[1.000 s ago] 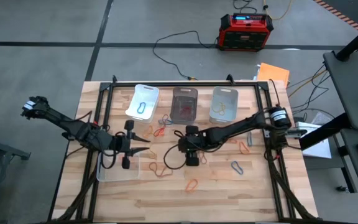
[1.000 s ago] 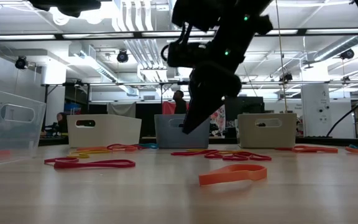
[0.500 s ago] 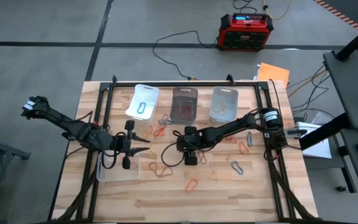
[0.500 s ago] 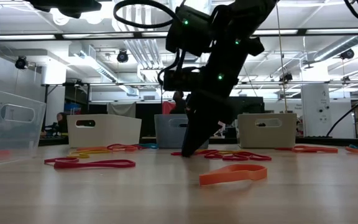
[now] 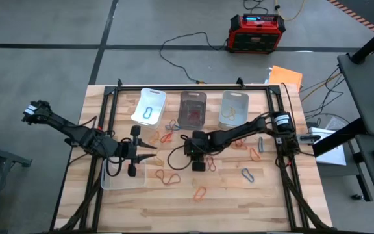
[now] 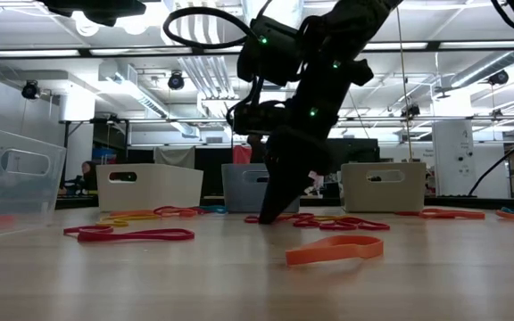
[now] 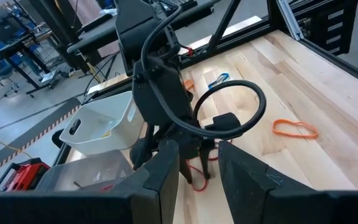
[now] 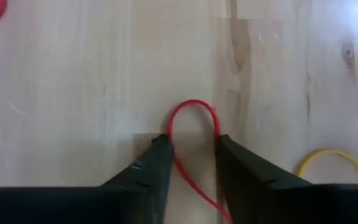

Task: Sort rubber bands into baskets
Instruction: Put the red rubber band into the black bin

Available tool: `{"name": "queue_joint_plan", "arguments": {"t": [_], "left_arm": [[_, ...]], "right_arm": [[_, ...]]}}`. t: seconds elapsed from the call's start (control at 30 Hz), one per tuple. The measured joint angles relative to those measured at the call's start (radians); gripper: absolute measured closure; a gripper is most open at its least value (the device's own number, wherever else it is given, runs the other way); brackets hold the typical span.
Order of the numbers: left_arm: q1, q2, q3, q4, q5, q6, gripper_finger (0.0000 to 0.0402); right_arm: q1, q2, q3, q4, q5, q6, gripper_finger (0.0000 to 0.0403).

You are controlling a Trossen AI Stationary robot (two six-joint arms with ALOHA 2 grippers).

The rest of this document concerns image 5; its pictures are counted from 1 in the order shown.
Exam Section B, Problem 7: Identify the yellow rubber band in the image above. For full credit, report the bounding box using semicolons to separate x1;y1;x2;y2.
220;106;237;122

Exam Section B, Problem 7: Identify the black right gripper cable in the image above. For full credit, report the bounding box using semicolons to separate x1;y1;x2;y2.
166;135;194;172

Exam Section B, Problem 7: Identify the grey mat with striped edge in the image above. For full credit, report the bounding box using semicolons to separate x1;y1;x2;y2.
326;0;374;33

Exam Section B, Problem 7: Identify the black aluminium table frame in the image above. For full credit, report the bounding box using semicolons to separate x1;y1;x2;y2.
49;77;336;234

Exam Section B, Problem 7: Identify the clear plastic basket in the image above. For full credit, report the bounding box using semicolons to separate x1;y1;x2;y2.
100;157;147;191

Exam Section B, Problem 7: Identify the grey plastic basket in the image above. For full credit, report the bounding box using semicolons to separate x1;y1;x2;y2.
177;90;208;131

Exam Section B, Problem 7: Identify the white box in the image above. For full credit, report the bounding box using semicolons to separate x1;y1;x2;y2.
308;125;347;167

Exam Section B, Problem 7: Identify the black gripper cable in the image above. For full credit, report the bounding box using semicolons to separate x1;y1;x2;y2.
166;135;194;172
103;138;132;178

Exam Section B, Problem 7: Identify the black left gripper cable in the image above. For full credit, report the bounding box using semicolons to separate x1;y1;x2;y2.
103;138;132;178

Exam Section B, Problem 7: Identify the orange paper sheet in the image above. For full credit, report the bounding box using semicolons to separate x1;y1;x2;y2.
268;64;304;92

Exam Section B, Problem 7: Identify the black round pole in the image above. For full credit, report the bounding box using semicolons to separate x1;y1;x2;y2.
350;19;374;65

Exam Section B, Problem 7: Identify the large red rubber band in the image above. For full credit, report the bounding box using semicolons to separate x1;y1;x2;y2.
155;168;182;187

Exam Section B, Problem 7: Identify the off-white plastic basket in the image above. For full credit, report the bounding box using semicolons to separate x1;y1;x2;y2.
218;90;250;130

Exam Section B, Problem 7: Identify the red black power station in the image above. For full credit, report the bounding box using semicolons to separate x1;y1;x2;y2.
227;12;287;55

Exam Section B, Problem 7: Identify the yellow extension cable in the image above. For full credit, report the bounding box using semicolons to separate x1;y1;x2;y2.
273;0;306;22

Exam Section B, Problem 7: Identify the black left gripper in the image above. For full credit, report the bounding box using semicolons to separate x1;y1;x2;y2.
118;125;158;178

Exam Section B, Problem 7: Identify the black power cable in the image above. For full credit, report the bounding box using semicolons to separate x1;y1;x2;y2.
242;0;269;16
158;31;231;85

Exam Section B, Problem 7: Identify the black support beam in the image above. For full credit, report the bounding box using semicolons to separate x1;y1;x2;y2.
312;116;369;158

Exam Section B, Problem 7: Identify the white plastic basket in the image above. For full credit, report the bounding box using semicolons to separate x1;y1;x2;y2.
130;87;168;129

